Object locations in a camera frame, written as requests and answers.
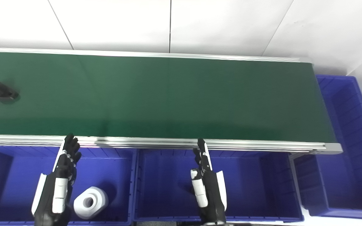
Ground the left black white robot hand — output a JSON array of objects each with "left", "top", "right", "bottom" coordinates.
[{"left": 31, "top": 133, "right": 82, "bottom": 226}]

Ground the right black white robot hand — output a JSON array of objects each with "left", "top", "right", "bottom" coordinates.
[{"left": 190, "top": 138, "right": 228, "bottom": 225}]

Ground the blue plastic bin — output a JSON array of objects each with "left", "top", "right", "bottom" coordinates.
[
  {"left": 0, "top": 145, "right": 137, "bottom": 225},
  {"left": 293, "top": 74, "right": 362, "bottom": 220},
  {"left": 133, "top": 148, "right": 304, "bottom": 223}
]

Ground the green conveyor belt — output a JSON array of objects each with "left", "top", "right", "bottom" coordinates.
[{"left": 0, "top": 51, "right": 337, "bottom": 143}]

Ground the white plastic ring part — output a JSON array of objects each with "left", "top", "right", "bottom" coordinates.
[{"left": 73, "top": 186, "right": 109, "bottom": 220}]

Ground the aluminium conveyor side rail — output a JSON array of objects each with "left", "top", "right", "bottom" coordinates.
[
  {"left": 0, "top": 134, "right": 343, "bottom": 154},
  {"left": 0, "top": 47, "right": 311, "bottom": 63}
]

